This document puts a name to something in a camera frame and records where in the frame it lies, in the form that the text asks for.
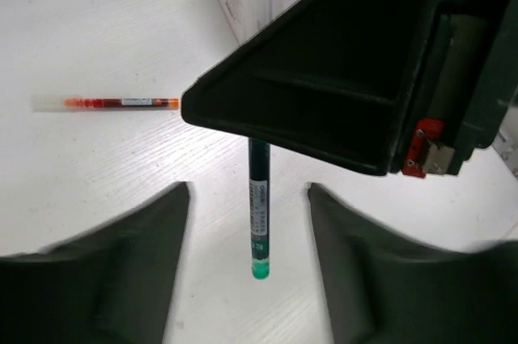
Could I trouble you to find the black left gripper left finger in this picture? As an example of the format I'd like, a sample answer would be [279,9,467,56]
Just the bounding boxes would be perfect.
[1,182,190,343]

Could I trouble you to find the red gel pen upper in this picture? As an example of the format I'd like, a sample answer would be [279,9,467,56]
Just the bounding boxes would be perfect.
[31,95,180,113]

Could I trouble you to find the green gel pen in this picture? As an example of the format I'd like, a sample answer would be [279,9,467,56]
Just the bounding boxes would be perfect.
[248,138,270,280]

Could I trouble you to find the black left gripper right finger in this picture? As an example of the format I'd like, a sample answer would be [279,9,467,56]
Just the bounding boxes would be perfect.
[308,183,517,343]

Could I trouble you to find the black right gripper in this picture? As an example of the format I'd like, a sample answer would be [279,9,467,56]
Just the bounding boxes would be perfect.
[389,0,517,178]

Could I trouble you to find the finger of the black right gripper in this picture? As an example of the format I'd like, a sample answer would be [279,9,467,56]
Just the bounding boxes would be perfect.
[181,0,434,176]

